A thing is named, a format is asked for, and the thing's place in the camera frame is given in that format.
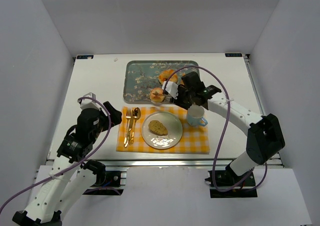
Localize metal serving tongs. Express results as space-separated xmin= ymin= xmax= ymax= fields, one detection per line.
xmin=151 ymin=94 xmax=173 ymax=105

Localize sugared ring donut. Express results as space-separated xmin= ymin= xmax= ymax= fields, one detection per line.
xmin=149 ymin=88 xmax=165 ymax=103

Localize brown bread slice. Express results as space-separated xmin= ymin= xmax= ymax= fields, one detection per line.
xmin=148 ymin=120 xmax=168 ymax=136

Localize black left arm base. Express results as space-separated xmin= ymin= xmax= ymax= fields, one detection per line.
xmin=80 ymin=160 xmax=126 ymax=195

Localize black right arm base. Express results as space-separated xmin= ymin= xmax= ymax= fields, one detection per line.
xmin=204 ymin=170 xmax=258 ymax=198

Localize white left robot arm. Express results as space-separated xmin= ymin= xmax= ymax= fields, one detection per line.
xmin=12 ymin=99 xmax=122 ymax=225

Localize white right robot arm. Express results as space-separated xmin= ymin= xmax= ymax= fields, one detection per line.
xmin=162 ymin=72 xmax=285 ymax=177

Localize twisted knot bread roll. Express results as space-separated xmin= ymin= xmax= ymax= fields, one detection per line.
xmin=158 ymin=69 xmax=178 ymax=84

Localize gold fork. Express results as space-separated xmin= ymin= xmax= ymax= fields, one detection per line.
xmin=123 ymin=108 xmax=132 ymax=147

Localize gold knife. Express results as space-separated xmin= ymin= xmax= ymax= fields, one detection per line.
xmin=125 ymin=107 xmax=138 ymax=147

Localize gold spoon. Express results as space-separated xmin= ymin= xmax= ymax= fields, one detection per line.
xmin=129 ymin=107 xmax=141 ymax=145

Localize light blue mug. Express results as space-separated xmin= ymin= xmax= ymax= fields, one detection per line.
xmin=186 ymin=105 xmax=208 ymax=127

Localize white ceramic plate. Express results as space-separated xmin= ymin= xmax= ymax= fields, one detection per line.
xmin=141 ymin=111 xmax=183 ymax=150

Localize blue floral serving tray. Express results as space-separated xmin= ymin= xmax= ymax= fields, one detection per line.
xmin=123 ymin=61 xmax=200 ymax=104

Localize blue right corner label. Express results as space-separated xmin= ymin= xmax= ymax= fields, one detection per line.
xmin=224 ymin=53 xmax=243 ymax=58

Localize blue corner label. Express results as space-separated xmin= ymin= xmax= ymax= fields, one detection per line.
xmin=224 ymin=53 xmax=243 ymax=58
xmin=76 ymin=55 xmax=94 ymax=60

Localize blue left corner label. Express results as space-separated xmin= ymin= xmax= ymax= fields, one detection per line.
xmin=76 ymin=55 xmax=94 ymax=60

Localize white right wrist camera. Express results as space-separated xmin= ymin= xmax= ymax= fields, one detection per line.
xmin=162 ymin=81 xmax=178 ymax=99

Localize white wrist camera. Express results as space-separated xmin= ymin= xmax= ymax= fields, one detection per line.
xmin=162 ymin=81 xmax=178 ymax=99
xmin=77 ymin=92 xmax=100 ymax=110

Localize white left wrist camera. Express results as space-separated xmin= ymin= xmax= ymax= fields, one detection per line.
xmin=77 ymin=92 xmax=100 ymax=110

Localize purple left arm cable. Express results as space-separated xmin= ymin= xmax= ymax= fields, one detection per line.
xmin=0 ymin=97 xmax=113 ymax=219

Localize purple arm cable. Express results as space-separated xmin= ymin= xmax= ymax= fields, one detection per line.
xmin=163 ymin=66 xmax=268 ymax=193
xmin=0 ymin=97 xmax=113 ymax=219

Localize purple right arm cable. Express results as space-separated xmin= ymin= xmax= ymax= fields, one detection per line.
xmin=163 ymin=66 xmax=268 ymax=193

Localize aluminium table edge rail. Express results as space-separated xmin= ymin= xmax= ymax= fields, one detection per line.
xmin=47 ymin=158 xmax=283 ymax=168

